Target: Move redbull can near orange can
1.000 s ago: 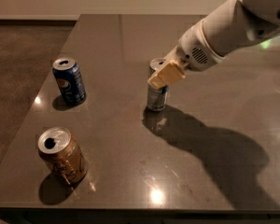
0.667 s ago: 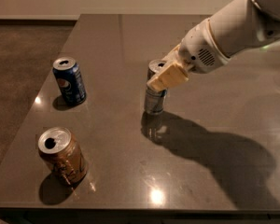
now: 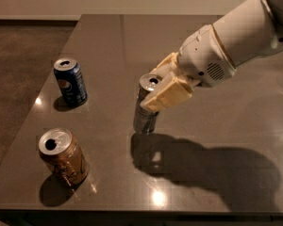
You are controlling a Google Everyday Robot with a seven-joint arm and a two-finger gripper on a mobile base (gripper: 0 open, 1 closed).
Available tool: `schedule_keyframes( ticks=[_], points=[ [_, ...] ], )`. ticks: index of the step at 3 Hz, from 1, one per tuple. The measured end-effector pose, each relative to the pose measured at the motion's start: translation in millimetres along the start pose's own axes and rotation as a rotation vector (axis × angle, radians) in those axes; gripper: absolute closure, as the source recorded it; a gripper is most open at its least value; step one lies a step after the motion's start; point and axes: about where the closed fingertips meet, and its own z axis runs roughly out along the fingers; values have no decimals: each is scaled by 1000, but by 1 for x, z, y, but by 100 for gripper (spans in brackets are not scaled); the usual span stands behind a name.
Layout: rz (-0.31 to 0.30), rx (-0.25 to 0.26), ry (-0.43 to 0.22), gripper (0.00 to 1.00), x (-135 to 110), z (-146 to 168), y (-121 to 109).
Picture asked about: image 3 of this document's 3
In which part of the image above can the blue pepsi can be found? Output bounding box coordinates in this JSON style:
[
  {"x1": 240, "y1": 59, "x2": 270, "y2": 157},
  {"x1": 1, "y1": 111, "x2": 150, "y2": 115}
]
[{"x1": 54, "y1": 57, "x2": 88, "y2": 106}]

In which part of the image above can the orange brown soda can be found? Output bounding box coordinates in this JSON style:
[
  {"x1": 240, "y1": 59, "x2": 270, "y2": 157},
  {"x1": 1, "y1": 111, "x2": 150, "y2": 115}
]
[{"x1": 38, "y1": 128, "x2": 88, "y2": 187}]

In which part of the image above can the silver blue redbull can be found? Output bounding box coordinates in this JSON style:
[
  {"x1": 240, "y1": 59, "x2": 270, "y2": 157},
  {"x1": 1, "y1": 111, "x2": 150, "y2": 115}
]
[{"x1": 133, "y1": 73, "x2": 161, "y2": 135}]

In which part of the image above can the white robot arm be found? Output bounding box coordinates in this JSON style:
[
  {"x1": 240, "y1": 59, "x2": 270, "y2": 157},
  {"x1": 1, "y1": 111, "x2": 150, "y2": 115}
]
[{"x1": 141, "y1": 0, "x2": 283, "y2": 112}]

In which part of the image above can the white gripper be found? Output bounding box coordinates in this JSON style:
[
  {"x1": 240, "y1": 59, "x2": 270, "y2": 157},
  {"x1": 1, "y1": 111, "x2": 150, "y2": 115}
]
[{"x1": 143, "y1": 25, "x2": 237, "y2": 112}]

